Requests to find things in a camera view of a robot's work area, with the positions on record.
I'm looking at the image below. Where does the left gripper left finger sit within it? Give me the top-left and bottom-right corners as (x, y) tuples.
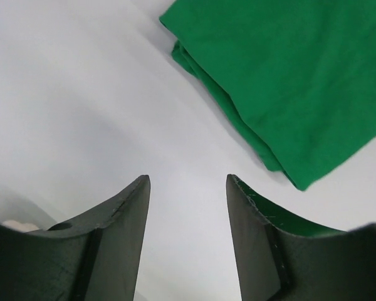
(0, 175), (150, 300)

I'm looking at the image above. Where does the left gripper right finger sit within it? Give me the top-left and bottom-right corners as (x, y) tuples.
(226, 174), (376, 300)

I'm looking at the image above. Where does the green t-shirt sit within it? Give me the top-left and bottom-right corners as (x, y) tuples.
(159, 1), (376, 191)

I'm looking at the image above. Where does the cream plastic tray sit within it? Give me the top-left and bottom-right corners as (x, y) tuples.
(1, 219), (40, 233)

